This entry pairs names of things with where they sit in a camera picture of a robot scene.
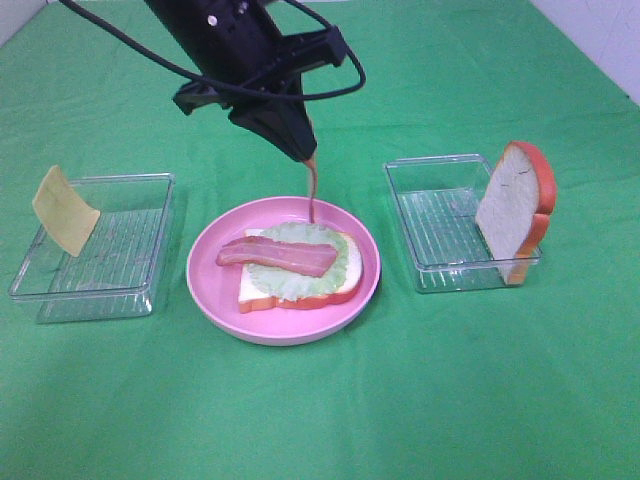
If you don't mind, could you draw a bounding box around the clear right bread tray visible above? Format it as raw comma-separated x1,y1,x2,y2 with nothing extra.
383,153,542,293

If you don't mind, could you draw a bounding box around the clear left ingredient tray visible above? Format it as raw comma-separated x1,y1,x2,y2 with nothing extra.
8,173,175,324

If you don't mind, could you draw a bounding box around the toast bread slice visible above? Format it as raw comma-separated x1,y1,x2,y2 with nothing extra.
238,230,363,313
475,141,557,285

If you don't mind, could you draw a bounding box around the green lettuce leaf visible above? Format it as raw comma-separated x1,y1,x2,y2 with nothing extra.
238,222,362,306

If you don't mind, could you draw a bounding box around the yellow cheese slice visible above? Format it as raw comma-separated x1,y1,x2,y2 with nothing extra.
32,165,101,257

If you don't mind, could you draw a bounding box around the green tablecloth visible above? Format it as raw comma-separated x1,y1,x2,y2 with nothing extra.
1,1,639,479

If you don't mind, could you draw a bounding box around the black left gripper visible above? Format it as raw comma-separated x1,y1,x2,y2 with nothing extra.
171,1,346,162

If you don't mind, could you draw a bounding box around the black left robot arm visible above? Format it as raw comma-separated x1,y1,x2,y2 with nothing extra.
148,1,347,162

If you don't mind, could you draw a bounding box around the pink round plate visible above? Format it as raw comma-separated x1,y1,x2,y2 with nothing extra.
186,196,381,346

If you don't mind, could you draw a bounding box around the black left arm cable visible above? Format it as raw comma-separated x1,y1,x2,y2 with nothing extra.
57,0,367,102

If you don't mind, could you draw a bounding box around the bacon strip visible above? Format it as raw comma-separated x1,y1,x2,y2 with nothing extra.
216,235,338,277
303,148,318,224

